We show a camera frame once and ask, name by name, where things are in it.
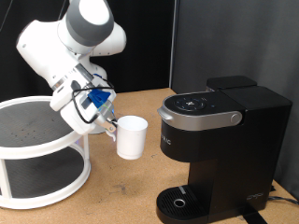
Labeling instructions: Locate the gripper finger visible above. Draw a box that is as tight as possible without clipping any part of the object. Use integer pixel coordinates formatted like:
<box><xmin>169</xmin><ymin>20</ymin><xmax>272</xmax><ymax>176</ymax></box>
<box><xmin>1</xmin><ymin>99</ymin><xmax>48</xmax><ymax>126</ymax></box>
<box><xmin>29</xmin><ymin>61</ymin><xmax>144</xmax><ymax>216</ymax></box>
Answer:
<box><xmin>94</xmin><ymin>108</ymin><xmax>119</xmax><ymax>133</ymax></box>

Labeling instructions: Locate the blue cable connector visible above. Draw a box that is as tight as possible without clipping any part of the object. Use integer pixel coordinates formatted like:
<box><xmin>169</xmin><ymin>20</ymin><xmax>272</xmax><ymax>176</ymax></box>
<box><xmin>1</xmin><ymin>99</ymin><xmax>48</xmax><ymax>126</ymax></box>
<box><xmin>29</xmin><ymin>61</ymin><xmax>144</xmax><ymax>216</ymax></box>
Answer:
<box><xmin>87</xmin><ymin>73</ymin><xmax>112</xmax><ymax>109</ymax></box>

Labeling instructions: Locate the coffee machine power cord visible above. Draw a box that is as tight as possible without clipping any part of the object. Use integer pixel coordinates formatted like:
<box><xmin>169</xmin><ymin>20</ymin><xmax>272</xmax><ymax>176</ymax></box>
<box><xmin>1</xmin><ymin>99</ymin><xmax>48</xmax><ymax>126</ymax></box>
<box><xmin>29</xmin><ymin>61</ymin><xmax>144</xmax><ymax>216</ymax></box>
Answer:
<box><xmin>267</xmin><ymin>195</ymin><xmax>299</xmax><ymax>206</ymax></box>

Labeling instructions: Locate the black tape strip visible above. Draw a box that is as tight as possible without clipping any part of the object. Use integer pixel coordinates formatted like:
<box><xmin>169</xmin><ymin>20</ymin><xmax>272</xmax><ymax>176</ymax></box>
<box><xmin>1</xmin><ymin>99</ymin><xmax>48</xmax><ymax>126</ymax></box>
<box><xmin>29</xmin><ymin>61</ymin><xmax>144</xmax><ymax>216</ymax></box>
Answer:
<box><xmin>239</xmin><ymin>204</ymin><xmax>269</xmax><ymax>224</ymax></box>

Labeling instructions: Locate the looped black camera cable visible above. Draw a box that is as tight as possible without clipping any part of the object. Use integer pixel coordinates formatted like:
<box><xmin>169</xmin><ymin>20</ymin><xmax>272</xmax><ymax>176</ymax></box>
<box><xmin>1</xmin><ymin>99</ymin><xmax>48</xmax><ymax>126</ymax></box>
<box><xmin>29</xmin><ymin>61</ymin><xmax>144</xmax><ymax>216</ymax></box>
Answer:
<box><xmin>70</xmin><ymin>77</ymin><xmax>116</xmax><ymax>125</ymax></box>

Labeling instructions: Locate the white mug with green handle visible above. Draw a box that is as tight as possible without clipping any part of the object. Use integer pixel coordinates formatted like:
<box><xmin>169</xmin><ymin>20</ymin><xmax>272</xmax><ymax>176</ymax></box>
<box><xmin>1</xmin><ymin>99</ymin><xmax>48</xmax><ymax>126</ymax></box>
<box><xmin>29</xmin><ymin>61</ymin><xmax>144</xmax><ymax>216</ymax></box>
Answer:
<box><xmin>105</xmin><ymin>115</ymin><xmax>150</xmax><ymax>161</ymax></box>

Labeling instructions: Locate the black backdrop curtain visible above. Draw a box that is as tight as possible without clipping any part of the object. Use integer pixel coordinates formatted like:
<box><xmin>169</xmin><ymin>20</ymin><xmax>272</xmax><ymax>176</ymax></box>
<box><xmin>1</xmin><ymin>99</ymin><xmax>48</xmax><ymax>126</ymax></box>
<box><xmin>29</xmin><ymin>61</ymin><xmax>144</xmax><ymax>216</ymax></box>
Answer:
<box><xmin>0</xmin><ymin>0</ymin><xmax>176</xmax><ymax>102</ymax></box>

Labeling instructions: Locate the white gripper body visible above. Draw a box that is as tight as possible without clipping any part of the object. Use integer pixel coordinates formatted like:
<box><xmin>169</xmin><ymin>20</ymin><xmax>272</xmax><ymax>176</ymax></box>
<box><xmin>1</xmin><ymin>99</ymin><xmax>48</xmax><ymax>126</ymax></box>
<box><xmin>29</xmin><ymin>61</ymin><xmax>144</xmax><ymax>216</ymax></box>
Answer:
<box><xmin>60</xmin><ymin>83</ymin><xmax>118</xmax><ymax>135</ymax></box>

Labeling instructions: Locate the black Keurig coffee machine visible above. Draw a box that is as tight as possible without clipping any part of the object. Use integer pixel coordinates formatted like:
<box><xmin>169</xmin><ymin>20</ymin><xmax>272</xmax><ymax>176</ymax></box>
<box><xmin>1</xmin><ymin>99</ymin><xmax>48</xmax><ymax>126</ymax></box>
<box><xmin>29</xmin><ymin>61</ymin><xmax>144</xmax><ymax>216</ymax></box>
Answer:
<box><xmin>155</xmin><ymin>75</ymin><xmax>293</xmax><ymax>224</ymax></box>

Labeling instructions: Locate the white two-tier turntable shelf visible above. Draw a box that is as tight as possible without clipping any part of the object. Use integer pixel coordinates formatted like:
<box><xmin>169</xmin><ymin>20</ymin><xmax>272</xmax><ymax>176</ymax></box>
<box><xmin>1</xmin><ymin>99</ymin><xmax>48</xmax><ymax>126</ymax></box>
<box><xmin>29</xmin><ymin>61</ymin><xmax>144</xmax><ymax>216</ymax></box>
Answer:
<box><xmin>0</xmin><ymin>95</ymin><xmax>93</xmax><ymax>210</ymax></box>

